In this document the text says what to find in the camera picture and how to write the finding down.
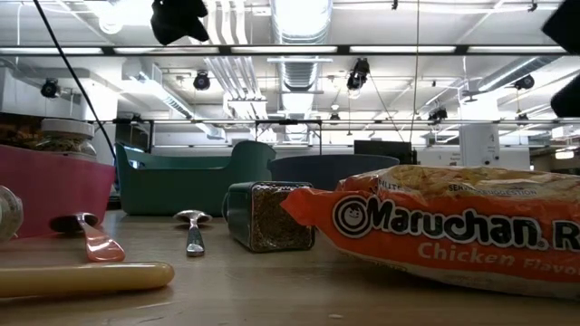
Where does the black framed light bar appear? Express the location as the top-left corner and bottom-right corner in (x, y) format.
(0, 43), (580, 58)

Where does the teal plastic bin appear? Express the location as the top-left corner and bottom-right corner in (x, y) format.
(113, 139), (278, 217)

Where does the all-metal spoon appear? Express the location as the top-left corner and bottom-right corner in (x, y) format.
(172, 208), (214, 258)

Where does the thin hanging cable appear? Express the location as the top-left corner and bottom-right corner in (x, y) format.
(409, 0), (421, 142)

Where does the black monitor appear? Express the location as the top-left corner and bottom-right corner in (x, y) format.
(353, 139), (417, 165)

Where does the pink plastic bin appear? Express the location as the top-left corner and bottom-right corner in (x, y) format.
(0, 143), (117, 240)

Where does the white appliance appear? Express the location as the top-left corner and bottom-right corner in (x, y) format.
(459, 122), (502, 168)

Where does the white-lidded seasoning jar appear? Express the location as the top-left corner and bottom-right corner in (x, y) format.
(33, 118), (98, 161)

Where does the coral handled spoon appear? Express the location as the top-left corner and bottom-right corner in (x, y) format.
(48, 211), (128, 264)

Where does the green-label oregano jar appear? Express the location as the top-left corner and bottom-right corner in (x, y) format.
(221, 180), (317, 254)

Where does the yellow handled spoon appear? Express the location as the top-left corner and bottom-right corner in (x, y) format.
(0, 261), (176, 301)

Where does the blue bowl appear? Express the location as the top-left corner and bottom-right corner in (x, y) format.
(266, 153), (401, 191)

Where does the small clear glass jar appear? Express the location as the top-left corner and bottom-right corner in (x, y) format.
(0, 185), (24, 243)

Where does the orange Maruchan ramen packet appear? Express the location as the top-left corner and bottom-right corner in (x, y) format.
(280, 163), (580, 302)

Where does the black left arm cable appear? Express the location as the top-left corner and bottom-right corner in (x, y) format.
(32, 0), (117, 158)

